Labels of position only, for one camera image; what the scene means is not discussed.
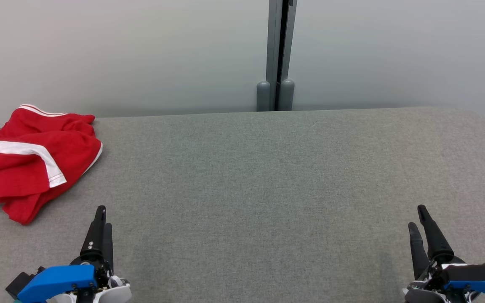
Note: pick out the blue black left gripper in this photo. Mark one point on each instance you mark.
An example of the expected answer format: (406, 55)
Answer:
(57, 282)

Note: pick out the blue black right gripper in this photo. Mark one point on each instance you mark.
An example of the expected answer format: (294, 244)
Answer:
(470, 277)

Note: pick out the red shorts with white stripe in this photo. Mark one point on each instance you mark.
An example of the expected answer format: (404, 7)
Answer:
(19, 185)

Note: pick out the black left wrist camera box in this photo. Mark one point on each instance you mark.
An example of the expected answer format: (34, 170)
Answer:
(17, 284)

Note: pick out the grey cylindrical post cap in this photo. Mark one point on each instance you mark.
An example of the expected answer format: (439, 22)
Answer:
(286, 96)
(263, 97)

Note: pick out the grey metal partition post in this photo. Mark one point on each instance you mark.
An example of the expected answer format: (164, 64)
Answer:
(280, 42)

